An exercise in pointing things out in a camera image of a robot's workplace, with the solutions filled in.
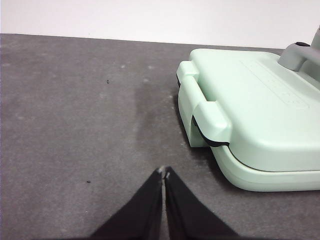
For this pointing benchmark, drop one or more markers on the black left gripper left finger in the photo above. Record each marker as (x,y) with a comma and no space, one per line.
(140,220)

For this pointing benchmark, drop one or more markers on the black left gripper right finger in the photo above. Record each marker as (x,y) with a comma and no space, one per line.
(190,220)

